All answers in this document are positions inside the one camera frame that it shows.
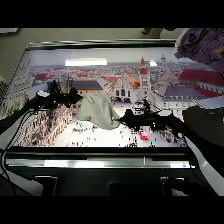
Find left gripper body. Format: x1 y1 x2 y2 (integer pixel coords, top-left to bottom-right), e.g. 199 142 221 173
62 87 84 109

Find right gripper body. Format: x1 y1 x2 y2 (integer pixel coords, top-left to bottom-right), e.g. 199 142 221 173
117 109 155 132

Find pale grey garment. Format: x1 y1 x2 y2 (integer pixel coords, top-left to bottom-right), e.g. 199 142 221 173
75 90 122 131

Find dark grey garment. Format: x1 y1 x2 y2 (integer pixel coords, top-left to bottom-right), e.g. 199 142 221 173
182 105 224 148

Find person's legs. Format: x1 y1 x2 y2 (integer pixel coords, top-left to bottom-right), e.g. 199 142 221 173
141 27 168 39

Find purple printed garment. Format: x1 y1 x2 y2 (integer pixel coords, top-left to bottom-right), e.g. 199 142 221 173
173 27 224 73

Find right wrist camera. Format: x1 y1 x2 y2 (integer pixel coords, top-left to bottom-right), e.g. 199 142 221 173
141 98 153 116

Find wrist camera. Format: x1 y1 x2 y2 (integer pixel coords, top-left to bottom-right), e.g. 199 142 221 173
141 98 153 116
47 79 63 96

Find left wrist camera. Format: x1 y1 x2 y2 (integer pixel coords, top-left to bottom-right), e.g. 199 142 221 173
47 79 63 96

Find silver frame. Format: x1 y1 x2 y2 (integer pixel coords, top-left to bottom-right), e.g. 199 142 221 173
4 155 198 197

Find black cable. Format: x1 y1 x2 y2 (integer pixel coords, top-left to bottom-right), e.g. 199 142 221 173
0 111 35 197

